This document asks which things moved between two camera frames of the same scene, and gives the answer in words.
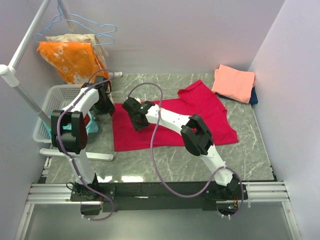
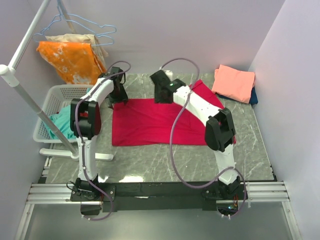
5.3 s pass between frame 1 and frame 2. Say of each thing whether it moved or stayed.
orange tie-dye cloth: stayed
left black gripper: moved
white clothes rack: stayed
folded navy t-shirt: stayed
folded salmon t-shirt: stayed
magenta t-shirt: moved
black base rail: stayed
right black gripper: moved
